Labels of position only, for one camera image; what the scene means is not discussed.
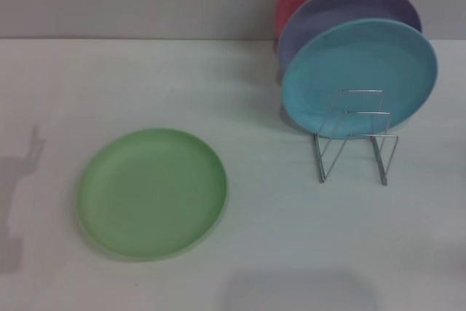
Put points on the green plastic plate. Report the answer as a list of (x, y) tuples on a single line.
[(153, 194)]

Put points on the blue plastic plate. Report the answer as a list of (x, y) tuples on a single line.
[(349, 63)]

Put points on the purple plastic plate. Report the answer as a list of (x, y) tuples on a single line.
[(327, 16)]

